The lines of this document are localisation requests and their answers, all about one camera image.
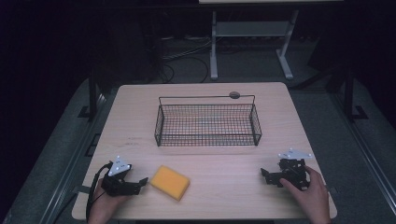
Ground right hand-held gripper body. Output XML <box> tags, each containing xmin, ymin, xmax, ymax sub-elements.
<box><xmin>268</xmin><ymin>147</ymin><xmax>314</xmax><ymax>191</ymax></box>

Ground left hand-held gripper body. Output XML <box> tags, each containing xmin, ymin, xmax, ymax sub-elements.
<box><xmin>100</xmin><ymin>155</ymin><xmax>140</xmax><ymax>198</ymax></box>

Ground yellow sponge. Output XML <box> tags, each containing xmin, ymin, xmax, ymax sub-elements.
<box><xmin>149</xmin><ymin>164</ymin><xmax>191</xmax><ymax>202</ymax></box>

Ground black wire basket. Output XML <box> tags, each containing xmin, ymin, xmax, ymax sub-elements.
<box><xmin>154</xmin><ymin>94</ymin><xmax>263</xmax><ymax>147</ymax></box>

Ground person's left hand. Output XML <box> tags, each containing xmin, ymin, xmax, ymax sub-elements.
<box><xmin>87</xmin><ymin>178</ymin><xmax>132</xmax><ymax>224</ymax></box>

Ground person's right hand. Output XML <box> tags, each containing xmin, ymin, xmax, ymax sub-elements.
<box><xmin>278</xmin><ymin>164</ymin><xmax>332</xmax><ymax>224</ymax></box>

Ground white metal stand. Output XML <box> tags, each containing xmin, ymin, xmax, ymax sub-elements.
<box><xmin>209</xmin><ymin>9</ymin><xmax>300</xmax><ymax>81</ymax></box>

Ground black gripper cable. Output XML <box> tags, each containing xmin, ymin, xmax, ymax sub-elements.
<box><xmin>85</xmin><ymin>161</ymin><xmax>114</xmax><ymax>222</ymax></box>

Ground metal floor rail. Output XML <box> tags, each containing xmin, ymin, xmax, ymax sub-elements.
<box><xmin>329</xmin><ymin>91</ymin><xmax>396</xmax><ymax>216</ymax></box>
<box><xmin>38</xmin><ymin>92</ymin><xmax>108</xmax><ymax>224</ymax></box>

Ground black metal post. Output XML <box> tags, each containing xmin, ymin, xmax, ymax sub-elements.
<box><xmin>78</xmin><ymin>66</ymin><xmax>100</xmax><ymax>122</ymax></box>
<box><xmin>343</xmin><ymin>60</ymin><xmax>369</xmax><ymax>123</ymax></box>

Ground black floor cables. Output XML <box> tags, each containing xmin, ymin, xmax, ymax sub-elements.
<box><xmin>156</xmin><ymin>36</ymin><xmax>225</xmax><ymax>84</ymax></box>

